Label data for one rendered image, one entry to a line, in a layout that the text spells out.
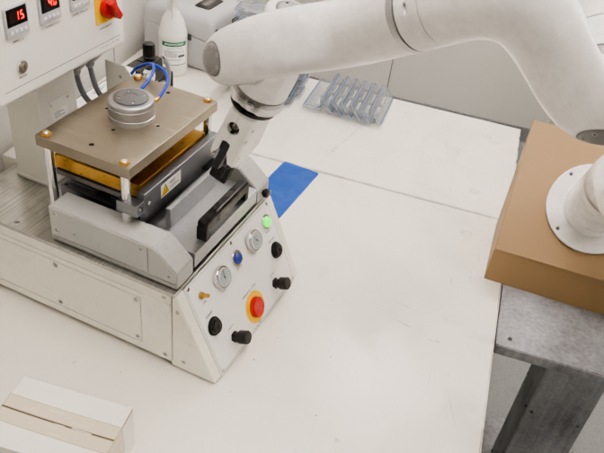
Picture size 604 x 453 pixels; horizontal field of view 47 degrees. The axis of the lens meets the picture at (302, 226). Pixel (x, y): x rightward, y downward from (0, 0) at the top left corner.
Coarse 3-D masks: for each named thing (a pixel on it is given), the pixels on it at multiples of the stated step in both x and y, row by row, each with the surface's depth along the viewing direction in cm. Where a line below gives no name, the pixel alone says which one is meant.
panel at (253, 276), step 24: (264, 216) 134; (240, 240) 128; (264, 240) 135; (216, 264) 121; (240, 264) 127; (264, 264) 134; (288, 264) 142; (192, 288) 115; (216, 288) 121; (240, 288) 127; (264, 288) 134; (216, 312) 121; (240, 312) 127; (264, 312) 134; (216, 336) 121; (216, 360) 120
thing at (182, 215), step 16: (208, 176) 125; (192, 192) 122; (208, 192) 127; (224, 192) 128; (256, 192) 130; (176, 208) 118; (192, 208) 123; (208, 208) 124; (240, 208) 125; (160, 224) 119; (176, 224) 119; (192, 224) 120; (224, 224) 121; (192, 240) 116; (208, 240) 117; (192, 256) 114
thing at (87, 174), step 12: (192, 132) 127; (204, 132) 127; (180, 144) 123; (192, 144) 124; (60, 156) 116; (168, 156) 119; (60, 168) 118; (72, 168) 116; (84, 168) 115; (96, 168) 114; (144, 168) 116; (156, 168) 116; (84, 180) 117; (96, 180) 115; (108, 180) 114; (132, 180) 113; (144, 180) 113; (108, 192) 116; (120, 192) 115; (132, 192) 113
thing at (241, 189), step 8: (240, 184) 124; (248, 184) 125; (232, 192) 122; (240, 192) 123; (248, 192) 127; (224, 200) 119; (232, 200) 121; (216, 208) 118; (224, 208) 119; (208, 216) 116; (216, 216) 117; (200, 224) 115; (208, 224) 115; (200, 232) 116; (208, 232) 116
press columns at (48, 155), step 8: (208, 120) 128; (208, 128) 129; (48, 152) 113; (48, 160) 113; (48, 168) 114; (48, 176) 115; (56, 176) 116; (48, 184) 117; (56, 184) 117; (120, 184) 109; (128, 184) 109; (56, 192) 118; (128, 192) 110; (128, 200) 111; (128, 216) 113
